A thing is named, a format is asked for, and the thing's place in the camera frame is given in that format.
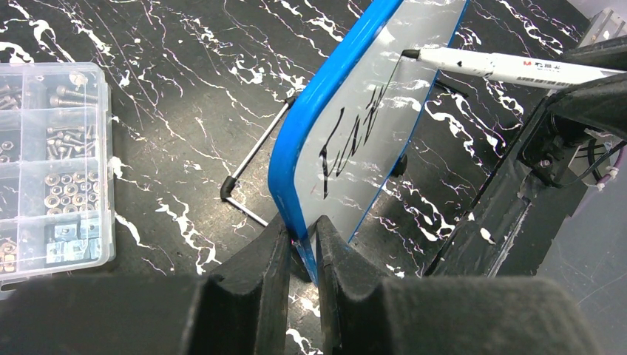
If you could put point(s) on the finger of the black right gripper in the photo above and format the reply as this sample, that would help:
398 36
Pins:
600 103

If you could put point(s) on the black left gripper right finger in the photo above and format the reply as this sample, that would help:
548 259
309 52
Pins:
353 318

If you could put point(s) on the clear plastic screw box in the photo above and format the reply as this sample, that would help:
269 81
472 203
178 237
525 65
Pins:
57 196

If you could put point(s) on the blue framed whiteboard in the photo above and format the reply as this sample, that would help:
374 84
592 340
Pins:
351 124

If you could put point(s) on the white marker pen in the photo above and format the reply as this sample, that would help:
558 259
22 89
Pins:
511 69

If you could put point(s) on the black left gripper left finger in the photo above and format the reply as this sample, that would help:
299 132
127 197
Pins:
242 306

